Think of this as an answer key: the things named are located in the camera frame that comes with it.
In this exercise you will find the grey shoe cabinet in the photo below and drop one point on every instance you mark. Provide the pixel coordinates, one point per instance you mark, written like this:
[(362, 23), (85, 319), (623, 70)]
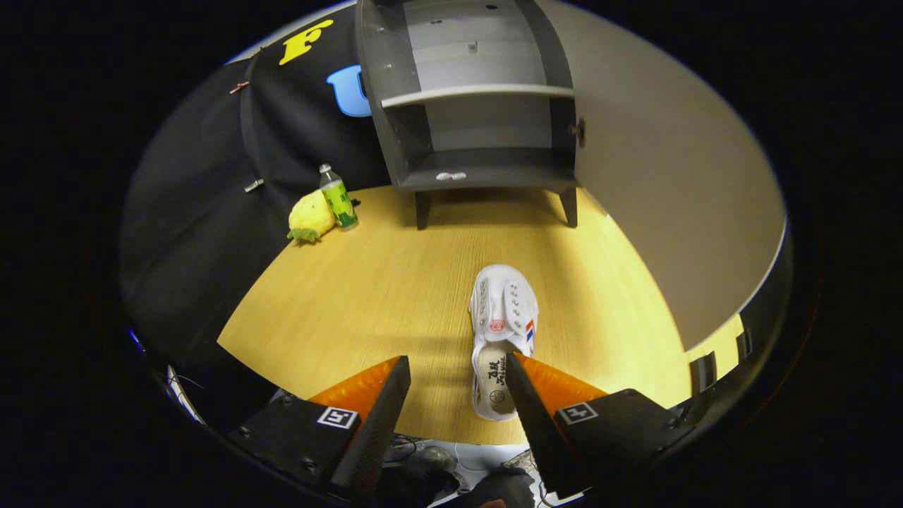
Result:
[(487, 176)]

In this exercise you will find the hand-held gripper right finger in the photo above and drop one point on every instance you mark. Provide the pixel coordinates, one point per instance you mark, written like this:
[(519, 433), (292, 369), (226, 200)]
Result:
[(536, 423)]

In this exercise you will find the white canvas shoe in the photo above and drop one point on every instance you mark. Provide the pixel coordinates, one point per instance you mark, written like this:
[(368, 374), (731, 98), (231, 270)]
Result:
[(504, 296)]

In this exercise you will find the beige shoe cabinet door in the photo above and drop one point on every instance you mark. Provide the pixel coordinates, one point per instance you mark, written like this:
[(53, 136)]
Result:
[(670, 176)]

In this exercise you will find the black backdrop cloth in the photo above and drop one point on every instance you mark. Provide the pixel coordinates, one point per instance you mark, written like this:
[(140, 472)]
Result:
[(211, 247)]

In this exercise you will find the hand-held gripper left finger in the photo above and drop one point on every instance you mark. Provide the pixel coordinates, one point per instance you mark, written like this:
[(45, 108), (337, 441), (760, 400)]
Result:
[(377, 430)]

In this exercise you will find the yellow pineapple plush toy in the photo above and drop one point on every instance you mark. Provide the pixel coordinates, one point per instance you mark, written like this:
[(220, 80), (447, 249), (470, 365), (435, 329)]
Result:
[(312, 215)]

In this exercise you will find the red clip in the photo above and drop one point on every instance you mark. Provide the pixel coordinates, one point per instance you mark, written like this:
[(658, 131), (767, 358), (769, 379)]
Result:
[(239, 87)]

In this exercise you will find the green label drink bottle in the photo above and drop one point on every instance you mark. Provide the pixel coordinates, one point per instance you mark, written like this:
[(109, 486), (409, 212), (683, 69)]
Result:
[(338, 201)]

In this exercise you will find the silver clip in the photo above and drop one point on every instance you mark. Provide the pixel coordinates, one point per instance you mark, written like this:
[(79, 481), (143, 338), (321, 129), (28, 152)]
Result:
[(254, 185)]

